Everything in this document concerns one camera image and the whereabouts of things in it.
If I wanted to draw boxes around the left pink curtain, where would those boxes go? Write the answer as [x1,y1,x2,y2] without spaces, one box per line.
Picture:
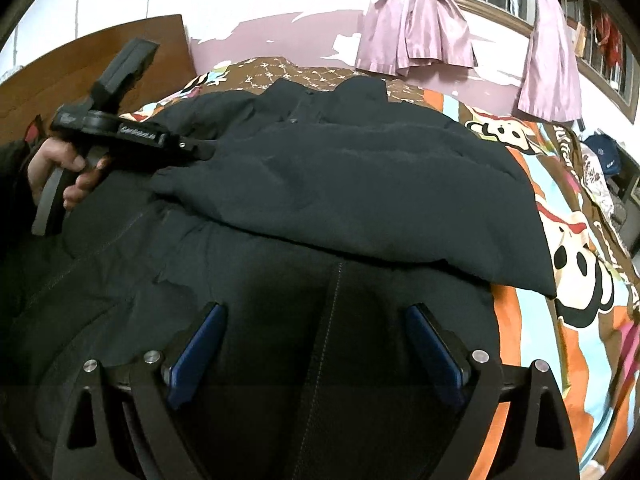
[355,0,475,76]

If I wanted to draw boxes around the right pink curtain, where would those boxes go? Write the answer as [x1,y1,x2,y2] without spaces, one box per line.
[518,0,582,122]

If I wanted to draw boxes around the large black jacket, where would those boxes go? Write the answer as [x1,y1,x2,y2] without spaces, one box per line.
[3,77,555,479]

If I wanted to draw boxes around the person's left hand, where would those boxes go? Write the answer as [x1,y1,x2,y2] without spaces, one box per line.
[26,135,111,212]

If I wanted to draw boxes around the colourful cartoon bedspread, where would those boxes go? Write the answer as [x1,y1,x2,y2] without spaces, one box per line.
[134,58,639,479]

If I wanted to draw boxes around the brown wooden headboard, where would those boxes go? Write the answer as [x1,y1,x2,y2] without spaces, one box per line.
[1,14,195,144]

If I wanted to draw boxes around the pink curtain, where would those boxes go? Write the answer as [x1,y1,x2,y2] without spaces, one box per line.
[355,0,475,76]
[518,0,582,122]

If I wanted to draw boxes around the brown wooden window frame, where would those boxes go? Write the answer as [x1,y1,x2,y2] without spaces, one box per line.
[454,0,639,119]

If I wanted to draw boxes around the dark blue cap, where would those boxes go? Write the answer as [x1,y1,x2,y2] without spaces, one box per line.
[585,133,622,177]

